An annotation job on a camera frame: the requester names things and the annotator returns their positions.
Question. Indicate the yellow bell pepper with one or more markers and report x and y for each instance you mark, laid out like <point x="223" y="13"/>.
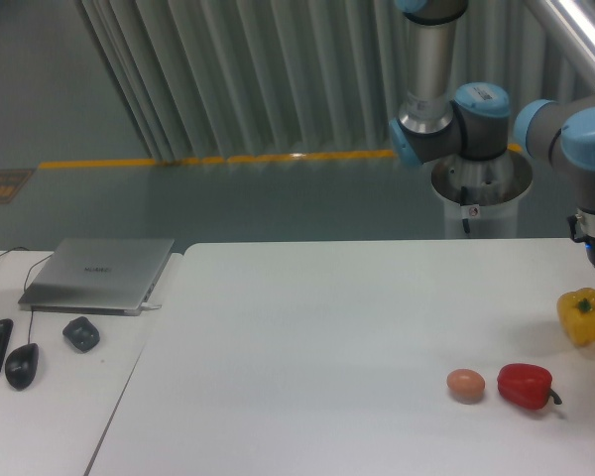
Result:
<point x="576" y="314"/>

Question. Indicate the black computer mouse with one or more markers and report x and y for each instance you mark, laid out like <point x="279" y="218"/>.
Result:
<point x="21" y="366"/>

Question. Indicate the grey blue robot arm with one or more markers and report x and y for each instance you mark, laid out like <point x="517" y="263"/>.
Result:
<point x="475" y="124"/>

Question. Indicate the red bell pepper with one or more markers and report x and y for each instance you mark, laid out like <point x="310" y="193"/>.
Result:
<point x="527" y="386"/>

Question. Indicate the brown egg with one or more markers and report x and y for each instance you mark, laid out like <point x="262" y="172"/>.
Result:
<point x="466" y="385"/>

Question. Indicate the silver closed laptop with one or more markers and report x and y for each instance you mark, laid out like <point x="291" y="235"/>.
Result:
<point x="98" y="276"/>

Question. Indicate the small black case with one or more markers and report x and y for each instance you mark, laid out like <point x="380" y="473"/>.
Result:
<point x="81" y="334"/>

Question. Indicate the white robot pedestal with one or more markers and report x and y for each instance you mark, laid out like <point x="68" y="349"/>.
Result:
<point x="481" y="200"/>

